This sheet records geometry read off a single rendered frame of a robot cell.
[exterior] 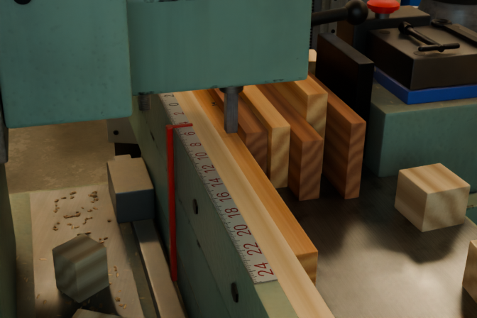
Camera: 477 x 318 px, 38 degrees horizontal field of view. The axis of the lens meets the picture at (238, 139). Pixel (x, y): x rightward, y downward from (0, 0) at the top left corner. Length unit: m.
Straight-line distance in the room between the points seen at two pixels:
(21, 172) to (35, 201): 1.83
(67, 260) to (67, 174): 1.95
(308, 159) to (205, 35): 0.13
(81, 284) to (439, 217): 0.30
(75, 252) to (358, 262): 0.24
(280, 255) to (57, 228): 0.36
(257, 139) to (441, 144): 0.16
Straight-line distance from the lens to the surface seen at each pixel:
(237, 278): 0.40
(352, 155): 0.54
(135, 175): 0.70
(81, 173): 2.54
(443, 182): 0.53
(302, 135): 0.54
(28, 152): 2.74
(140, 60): 0.48
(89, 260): 0.60
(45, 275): 0.66
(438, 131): 0.61
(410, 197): 0.54
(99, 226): 0.71
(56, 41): 0.43
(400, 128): 0.59
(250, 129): 0.55
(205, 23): 0.48
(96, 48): 0.43
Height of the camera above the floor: 1.18
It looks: 25 degrees down
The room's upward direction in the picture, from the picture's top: 1 degrees clockwise
